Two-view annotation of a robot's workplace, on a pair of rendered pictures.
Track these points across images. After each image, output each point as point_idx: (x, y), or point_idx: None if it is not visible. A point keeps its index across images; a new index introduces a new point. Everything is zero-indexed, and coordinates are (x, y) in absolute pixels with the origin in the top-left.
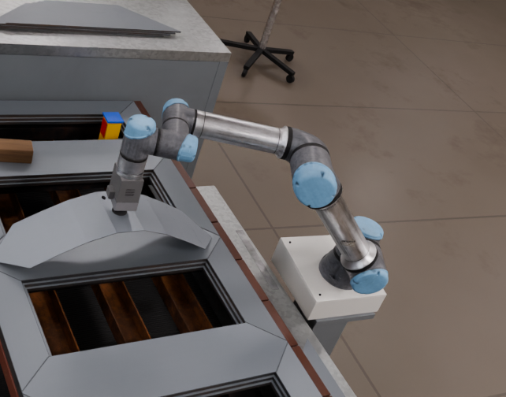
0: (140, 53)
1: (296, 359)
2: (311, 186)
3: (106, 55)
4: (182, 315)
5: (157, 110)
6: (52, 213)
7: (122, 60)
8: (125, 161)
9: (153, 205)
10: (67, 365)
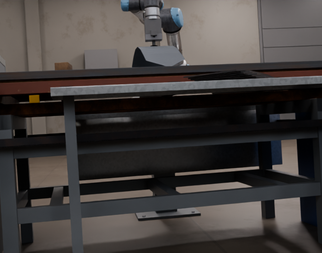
0: None
1: None
2: (180, 14)
3: None
4: None
5: None
6: (147, 52)
7: None
8: (157, 7)
9: (141, 57)
10: None
